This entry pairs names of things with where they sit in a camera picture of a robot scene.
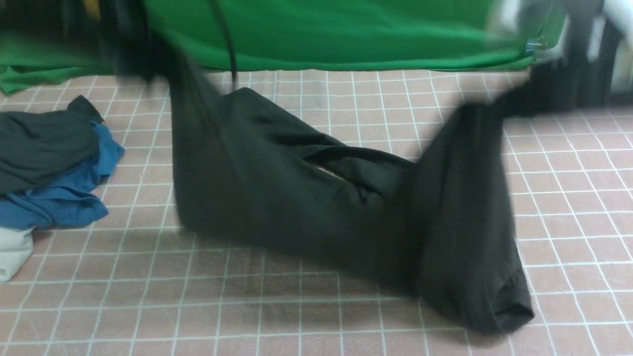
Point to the pink grid tablecloth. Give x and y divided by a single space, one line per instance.
132 284

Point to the blue shirt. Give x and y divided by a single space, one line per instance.
68 201

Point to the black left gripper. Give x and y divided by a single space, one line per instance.
116 31

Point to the white folded cloth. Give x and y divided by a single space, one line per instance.
16 246

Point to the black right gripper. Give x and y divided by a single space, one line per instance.
597 64

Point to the blue binder clip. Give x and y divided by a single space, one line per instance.
534 47

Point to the dark gray long-sleeved shirt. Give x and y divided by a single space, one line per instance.
440 229

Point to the green backdrop cloth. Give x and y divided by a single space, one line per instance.
337 35

